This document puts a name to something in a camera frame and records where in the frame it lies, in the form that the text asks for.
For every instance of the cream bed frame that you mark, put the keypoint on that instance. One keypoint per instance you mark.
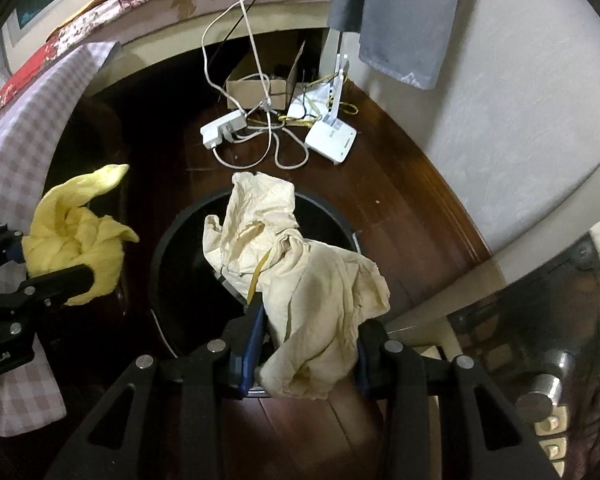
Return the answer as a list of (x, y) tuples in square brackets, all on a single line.
[(180, 40)]

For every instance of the pink checkered tablecloth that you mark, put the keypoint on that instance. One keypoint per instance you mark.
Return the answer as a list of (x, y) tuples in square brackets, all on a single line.
[(25, 150)]

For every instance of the cream switch panel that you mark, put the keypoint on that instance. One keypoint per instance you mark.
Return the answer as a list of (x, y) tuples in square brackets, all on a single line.
[(552, 422)]

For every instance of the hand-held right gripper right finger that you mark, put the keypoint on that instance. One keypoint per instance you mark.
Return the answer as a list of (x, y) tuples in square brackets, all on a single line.
[(380, 375)]

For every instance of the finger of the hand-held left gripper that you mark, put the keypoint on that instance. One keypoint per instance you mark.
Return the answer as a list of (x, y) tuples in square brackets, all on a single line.
[(55, 285), (0, 245)]

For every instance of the cardboard box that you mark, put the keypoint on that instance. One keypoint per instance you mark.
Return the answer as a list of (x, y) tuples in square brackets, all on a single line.
[(250, 92)]

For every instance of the round metal knob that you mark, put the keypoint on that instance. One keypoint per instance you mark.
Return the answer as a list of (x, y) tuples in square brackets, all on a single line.
[(540, 394)]

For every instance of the white router with antennas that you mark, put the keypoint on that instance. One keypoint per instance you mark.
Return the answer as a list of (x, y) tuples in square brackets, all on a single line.
[(330, 137)]

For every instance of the grey patterned curtain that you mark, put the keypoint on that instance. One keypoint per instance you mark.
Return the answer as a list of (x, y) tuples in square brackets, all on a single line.
[(400, 20)]

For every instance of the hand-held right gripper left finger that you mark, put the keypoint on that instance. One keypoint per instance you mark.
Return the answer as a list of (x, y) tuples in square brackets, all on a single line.
[(246, 370)]

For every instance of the cream cloth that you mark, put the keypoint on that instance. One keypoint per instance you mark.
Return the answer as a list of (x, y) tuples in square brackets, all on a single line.
[(310, 285)]

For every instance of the yellow cloth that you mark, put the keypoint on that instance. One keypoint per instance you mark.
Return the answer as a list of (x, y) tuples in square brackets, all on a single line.
[(80, 240)]

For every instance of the dark glossy cabinet panel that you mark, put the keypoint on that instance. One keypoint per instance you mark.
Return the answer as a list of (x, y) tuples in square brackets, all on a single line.
[(530, 320)]

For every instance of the black trash bin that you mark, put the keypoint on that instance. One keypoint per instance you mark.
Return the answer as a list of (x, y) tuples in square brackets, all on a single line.
[(180, 285)]

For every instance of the white power strip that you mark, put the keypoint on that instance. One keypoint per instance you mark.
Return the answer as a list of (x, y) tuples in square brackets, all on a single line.
[(222, 127)]

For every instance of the white modem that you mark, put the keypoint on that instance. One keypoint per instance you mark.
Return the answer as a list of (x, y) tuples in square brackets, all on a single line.
[(300, 109)]

